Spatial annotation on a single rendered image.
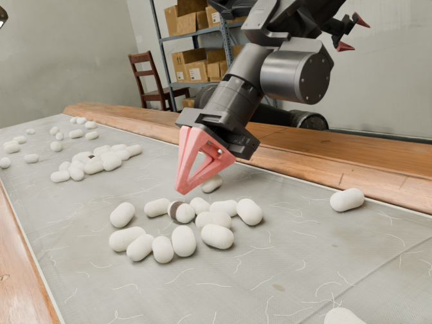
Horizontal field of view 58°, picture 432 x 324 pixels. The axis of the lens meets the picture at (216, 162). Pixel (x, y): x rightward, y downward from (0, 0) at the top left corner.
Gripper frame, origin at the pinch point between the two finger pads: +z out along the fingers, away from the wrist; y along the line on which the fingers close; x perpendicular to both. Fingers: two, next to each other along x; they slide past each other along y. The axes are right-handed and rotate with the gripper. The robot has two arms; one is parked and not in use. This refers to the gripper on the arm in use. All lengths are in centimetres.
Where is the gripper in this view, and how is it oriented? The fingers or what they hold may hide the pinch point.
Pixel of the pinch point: (182, 186)
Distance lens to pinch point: 47.3
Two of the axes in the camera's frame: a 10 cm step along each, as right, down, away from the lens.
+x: 6.7, 5.1, 5.5
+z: -5.1, 8.5, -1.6
